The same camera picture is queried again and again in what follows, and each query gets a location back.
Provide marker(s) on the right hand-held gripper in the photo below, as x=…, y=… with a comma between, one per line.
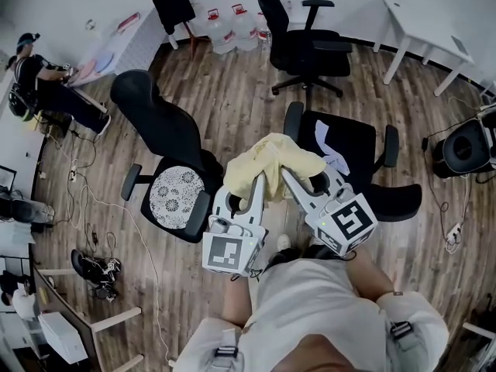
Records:
x=348, y=223

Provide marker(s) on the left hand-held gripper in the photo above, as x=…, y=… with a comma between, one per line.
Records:
x=226, y=250

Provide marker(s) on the yellow clothing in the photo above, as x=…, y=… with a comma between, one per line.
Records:
x=279, y=153

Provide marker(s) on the black chair with armrests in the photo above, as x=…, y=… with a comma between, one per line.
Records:
x=348, y=142

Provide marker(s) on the person's right forearm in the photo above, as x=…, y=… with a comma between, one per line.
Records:
x=372, y=281

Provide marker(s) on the person's left forearm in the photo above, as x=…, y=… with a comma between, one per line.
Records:
x=238, y=300

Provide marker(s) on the black chair with patterned cushion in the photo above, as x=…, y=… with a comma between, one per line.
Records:
x=162, y=122

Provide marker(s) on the black mesh office chair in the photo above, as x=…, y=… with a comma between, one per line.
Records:
x=306, y=49

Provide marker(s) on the pale lavender cloth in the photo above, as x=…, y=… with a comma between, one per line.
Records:
x=333, y=157

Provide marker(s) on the person's white shoe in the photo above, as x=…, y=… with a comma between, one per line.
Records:
x=283, y=242

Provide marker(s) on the black white patterned cushion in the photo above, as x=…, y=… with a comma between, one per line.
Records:
x=176, y=198

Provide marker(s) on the person's white shirt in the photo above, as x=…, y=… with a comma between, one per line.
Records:
x=310, y=297

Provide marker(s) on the white power strip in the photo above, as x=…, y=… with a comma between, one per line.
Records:
x=72, y=173
x=454, y=234

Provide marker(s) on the clear water jug red cap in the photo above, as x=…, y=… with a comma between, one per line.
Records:
x=263, y=31
x=244, y=29
x=218, y=33

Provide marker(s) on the white table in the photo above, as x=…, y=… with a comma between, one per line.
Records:
x=422, y=29

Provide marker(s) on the white counter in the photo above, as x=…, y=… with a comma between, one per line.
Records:
x=116, y=49

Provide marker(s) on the wooden table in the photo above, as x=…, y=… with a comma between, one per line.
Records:
x=77, y=316

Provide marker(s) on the dark hanging jacket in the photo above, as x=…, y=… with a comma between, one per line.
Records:
x=170, y=2

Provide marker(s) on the white box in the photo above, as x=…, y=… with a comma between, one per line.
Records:
x=64, y=337

